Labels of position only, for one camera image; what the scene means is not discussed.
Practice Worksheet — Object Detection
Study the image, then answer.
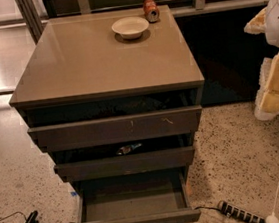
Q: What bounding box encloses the grey drawer cabinet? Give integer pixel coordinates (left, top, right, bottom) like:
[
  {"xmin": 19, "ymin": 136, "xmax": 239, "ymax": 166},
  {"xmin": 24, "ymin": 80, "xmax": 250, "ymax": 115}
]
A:
[{"xmin": 0, "ymin": 1, "xmax": 216, "ymax": 199}]

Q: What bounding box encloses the orange soda can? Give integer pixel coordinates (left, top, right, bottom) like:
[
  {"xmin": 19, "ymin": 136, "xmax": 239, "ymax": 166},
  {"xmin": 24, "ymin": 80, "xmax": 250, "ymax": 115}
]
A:
[{"xmin": 143, "ymin": 0, "xmax": 160, "ymax": 23}]

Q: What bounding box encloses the white bowl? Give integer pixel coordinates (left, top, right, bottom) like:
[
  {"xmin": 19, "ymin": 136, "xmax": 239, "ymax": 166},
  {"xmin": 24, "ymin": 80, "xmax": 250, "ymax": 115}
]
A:
[{"xmin": 112, "ymin": 16, "xmax": 149, "ymax": 40}]

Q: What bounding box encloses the black power strip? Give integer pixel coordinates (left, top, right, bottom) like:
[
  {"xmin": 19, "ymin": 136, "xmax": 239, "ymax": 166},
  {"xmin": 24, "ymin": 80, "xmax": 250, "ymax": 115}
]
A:
[{"xmin": 218, "ymin": 200, "xmax": 265, "ymax": 223}]

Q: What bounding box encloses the blue tape on floor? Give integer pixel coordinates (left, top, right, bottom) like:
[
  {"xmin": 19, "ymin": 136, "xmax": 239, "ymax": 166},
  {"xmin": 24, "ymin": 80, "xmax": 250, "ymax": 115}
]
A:
[{"xmin": 70, "ymin": 191, "xmax": 79, "ymax": 197}]

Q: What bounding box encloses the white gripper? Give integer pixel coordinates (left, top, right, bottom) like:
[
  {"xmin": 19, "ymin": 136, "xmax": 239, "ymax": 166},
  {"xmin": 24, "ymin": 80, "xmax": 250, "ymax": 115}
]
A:
[{"xmin": 244, "ymin": 0, "xmax": 279, "ymax": 121}]

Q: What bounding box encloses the drawer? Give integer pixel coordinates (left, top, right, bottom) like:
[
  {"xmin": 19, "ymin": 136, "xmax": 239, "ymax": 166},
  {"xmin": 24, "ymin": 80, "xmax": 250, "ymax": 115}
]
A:
[
  {"xmin": 77, "ymin": 169, "xmax": 201, "ymax": 223},
  {"xmin": 28, "ymin": 106, "xmax": 202, "ymax": 152},
  {"xmin": 54, "ymin": 146, "xmax": 195, "ymax": 182}
]

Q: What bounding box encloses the snack packet in drawer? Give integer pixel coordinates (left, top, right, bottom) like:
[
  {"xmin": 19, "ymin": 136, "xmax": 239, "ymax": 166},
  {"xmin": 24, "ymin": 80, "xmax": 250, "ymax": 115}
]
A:
[{"xmin": 116, "ymin": 143, "xmax": 141, "ymax": 156}]

